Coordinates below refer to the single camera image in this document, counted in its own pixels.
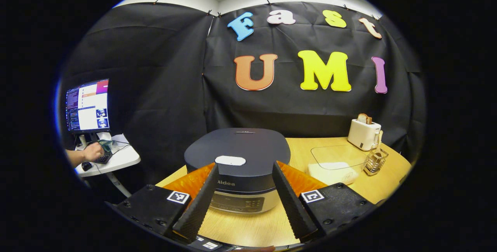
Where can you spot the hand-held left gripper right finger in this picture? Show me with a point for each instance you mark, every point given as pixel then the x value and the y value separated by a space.
pixel 293 205

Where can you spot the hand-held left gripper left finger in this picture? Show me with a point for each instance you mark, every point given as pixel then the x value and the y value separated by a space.
pixel 200 205

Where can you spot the white side table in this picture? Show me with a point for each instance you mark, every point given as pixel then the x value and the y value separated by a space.
pixel 124 159

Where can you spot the computer monitor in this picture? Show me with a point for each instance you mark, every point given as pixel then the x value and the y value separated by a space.
pixel 89 106

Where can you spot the black computer mouse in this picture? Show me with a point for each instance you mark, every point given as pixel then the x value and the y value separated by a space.
pixel 86 165

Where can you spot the wooden spoon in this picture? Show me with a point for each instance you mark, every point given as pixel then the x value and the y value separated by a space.
pixel 378 143

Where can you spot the black backdrop cloth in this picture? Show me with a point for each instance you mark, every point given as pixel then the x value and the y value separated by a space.
pixel 174 89

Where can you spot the clear plastic container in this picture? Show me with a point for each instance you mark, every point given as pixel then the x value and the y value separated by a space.
pixel 334 153

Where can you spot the black and silver rice cooker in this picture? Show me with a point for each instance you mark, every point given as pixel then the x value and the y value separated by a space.
pixel 240 147

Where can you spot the white toaster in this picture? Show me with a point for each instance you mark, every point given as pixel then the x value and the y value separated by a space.
pixel 361 135

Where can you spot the black keyboard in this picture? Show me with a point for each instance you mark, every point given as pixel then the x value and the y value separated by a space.
pixel 105 157

